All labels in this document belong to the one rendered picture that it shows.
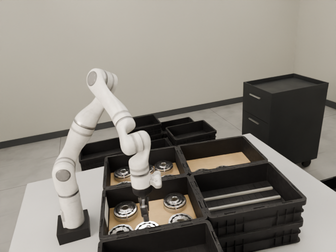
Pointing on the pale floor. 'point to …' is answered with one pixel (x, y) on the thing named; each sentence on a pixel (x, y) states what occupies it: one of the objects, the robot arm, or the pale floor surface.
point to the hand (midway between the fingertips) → (146, 213)
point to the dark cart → (286, 114)
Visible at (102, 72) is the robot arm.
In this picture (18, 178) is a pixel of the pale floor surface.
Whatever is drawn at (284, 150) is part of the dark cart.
